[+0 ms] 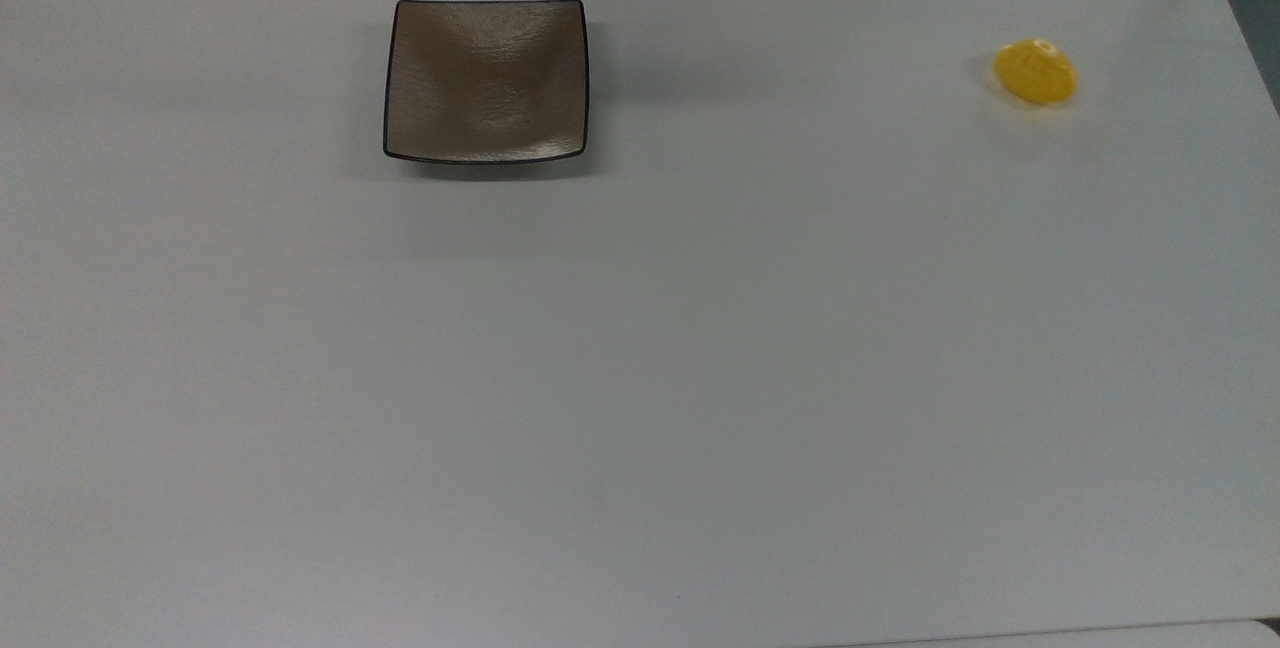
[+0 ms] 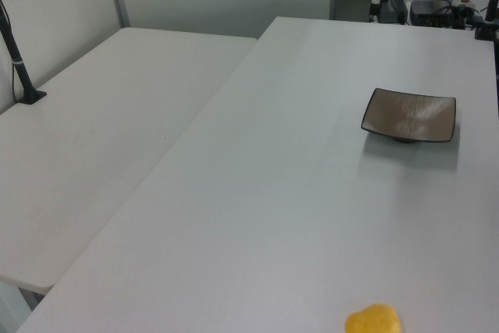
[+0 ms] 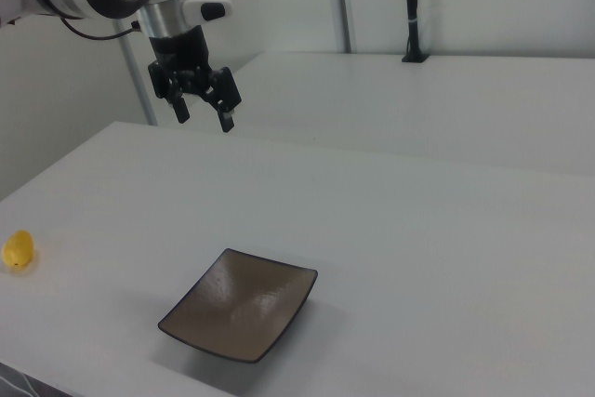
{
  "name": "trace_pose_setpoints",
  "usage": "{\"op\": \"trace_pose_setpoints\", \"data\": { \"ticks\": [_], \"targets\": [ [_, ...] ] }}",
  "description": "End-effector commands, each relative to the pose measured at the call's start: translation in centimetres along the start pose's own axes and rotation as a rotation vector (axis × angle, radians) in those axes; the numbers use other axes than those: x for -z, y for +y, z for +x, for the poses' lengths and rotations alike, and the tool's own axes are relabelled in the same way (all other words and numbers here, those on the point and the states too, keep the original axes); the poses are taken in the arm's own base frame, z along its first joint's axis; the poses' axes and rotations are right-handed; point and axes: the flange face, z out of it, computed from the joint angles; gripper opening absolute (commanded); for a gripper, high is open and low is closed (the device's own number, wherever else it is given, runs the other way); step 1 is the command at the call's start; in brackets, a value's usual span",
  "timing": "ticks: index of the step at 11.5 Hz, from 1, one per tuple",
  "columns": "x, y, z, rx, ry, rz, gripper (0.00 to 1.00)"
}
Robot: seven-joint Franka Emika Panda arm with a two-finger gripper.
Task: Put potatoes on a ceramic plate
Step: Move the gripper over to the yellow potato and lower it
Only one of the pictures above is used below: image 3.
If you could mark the grey patterned cloth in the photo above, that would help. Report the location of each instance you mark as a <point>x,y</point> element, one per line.
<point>11,380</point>

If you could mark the wide metal frame post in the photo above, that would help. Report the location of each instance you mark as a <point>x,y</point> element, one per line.
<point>343,2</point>

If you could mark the yellow potato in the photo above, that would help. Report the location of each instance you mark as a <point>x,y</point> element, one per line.
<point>17,249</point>

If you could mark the brown square ceramic plate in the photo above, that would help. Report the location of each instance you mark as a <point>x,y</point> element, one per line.
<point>237,306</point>

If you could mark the black pole with base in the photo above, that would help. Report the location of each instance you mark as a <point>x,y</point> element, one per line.
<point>412,2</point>

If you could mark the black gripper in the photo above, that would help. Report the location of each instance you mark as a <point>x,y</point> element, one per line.
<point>179,50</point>

